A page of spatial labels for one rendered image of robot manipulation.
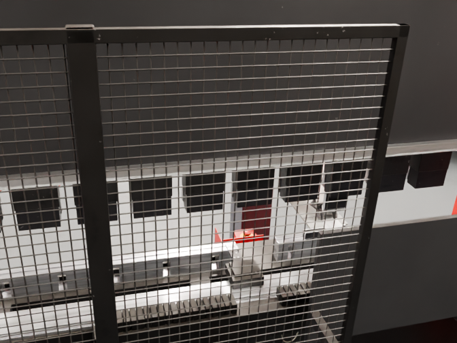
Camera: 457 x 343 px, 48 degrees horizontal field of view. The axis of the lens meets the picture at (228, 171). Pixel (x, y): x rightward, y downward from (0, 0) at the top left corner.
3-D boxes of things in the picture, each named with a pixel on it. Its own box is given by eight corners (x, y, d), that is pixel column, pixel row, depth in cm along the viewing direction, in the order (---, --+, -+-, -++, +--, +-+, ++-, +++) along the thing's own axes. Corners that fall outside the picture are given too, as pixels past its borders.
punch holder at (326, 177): (352, 185, 220) (358, 150, 213) (362, 194, 213) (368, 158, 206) (320, 188, 216) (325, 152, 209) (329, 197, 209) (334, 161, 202)
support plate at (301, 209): (322, 197, 248) (322, 195, 248) (347, 225, 226) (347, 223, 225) (288, 201, 244) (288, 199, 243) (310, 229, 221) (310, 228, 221)
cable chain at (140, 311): (232, 301, 175) (232, 292, 174) (237, 314, 170) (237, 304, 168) (102, 322, 164) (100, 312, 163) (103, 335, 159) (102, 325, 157)
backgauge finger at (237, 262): (243, 246, 209) (243, 235, 207) (264, 285, 187) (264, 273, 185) (215, 249, 206) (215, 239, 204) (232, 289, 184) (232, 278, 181)
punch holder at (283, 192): (309, 189, 215) (314, 154, 208) (318, 199, 208) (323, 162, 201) (276, 192, 211) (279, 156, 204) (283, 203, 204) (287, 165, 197)
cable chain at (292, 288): (369, 280, 189) (371, 271, 187) (377, 290, 184) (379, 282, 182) (275, 295, 179) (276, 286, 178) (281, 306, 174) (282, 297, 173)
